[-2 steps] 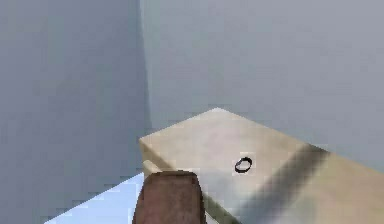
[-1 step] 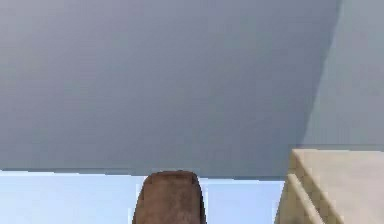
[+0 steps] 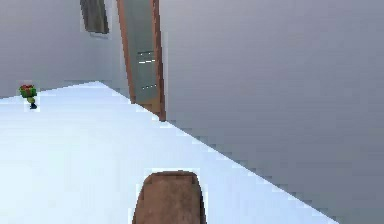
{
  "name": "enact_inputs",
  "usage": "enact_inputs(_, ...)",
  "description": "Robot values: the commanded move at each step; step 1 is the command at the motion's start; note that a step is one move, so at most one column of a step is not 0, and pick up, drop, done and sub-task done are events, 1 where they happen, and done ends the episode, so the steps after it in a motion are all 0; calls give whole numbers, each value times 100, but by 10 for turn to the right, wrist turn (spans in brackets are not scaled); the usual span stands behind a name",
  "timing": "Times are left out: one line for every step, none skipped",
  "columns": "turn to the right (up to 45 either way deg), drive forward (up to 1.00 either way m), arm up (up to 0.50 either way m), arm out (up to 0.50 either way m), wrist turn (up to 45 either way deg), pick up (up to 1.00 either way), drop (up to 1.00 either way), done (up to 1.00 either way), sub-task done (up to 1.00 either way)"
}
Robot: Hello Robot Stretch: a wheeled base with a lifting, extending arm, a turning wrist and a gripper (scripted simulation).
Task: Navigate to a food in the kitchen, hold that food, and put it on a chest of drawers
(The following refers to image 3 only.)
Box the green red house plant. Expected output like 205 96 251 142
18 83 39 110

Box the brown framed room door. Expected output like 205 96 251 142
116 0 167 122

